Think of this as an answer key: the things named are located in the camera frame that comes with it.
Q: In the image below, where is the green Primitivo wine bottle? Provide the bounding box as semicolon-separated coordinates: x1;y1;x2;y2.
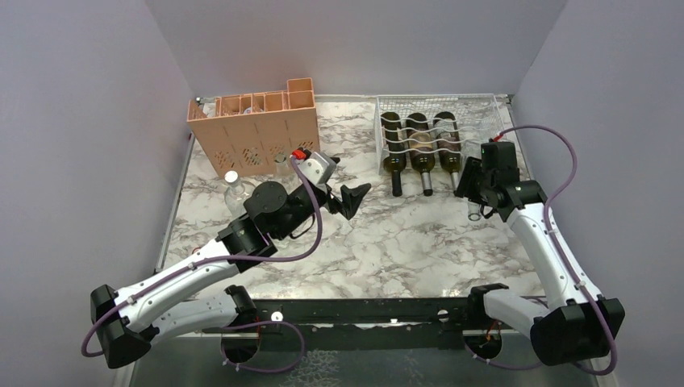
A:
433;111;461;194

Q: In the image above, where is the green wine bottle silver neck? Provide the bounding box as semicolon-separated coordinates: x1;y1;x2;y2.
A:
406;112;435;197

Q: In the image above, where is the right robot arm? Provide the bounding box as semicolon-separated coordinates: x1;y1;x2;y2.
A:
456;141;625;366

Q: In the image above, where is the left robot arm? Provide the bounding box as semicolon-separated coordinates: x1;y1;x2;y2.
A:
80;176;371;369

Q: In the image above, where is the clear bottle silver cap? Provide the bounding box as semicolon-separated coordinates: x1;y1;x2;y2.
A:
223;170;256;218

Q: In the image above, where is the peach plastic crate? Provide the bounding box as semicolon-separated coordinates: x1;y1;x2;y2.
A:
187;77;320;178

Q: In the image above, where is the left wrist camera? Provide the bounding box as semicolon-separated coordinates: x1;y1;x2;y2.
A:
291;148;340;191

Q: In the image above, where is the white wire wine rack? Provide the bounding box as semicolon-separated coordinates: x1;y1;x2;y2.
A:
373;94;508;174

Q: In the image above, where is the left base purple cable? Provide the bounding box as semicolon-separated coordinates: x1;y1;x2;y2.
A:
219;318;307;375

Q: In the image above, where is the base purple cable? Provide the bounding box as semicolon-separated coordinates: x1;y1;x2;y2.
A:
462;320;546;372
219;318;307;375

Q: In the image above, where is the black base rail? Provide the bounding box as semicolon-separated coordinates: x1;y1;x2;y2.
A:
176;296;536;354

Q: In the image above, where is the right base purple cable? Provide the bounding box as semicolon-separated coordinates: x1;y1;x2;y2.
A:
462;320;546;372

